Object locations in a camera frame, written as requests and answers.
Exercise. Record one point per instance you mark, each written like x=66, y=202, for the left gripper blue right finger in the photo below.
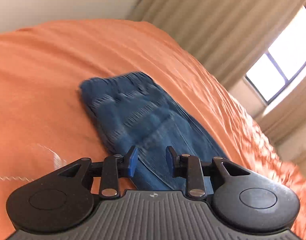
x=172, y=161

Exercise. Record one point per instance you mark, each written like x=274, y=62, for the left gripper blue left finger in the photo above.
x=131, y=159

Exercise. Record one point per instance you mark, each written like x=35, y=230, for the blue denim jeans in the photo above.
x=132, y=110

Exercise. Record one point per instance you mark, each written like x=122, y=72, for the orange bed sheet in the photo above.
x=43, y=123

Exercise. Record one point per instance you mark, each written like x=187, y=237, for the beige left curtain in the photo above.
x=226, y=36

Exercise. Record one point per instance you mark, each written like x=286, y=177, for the window with dark frame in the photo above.
x=282, y=62

